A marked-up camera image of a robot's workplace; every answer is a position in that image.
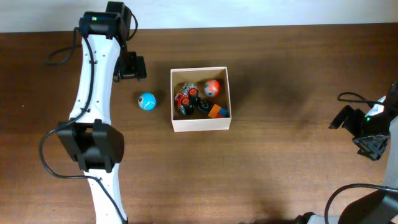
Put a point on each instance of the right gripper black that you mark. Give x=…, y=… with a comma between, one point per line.
x=347, y=117

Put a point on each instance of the blue toy ball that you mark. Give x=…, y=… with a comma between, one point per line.
x=147, y=101

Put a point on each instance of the multicolour puzzle cube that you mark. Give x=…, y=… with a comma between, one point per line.
x=218, y=112

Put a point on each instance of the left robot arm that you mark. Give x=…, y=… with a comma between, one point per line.
x=88, y=135

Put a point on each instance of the red toy ball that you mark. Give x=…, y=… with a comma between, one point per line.
x=212, y=88

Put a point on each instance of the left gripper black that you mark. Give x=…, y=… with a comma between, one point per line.
x=140, y=71

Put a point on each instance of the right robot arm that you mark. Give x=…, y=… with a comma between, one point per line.
x=372, y=132

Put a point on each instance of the pink open cardboard box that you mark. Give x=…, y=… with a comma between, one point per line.
x=200, y=121

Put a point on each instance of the red toy fire truck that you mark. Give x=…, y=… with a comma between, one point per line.
x=187, y=98

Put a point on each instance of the black round toy wheel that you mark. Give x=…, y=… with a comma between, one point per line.
x=205, y=106

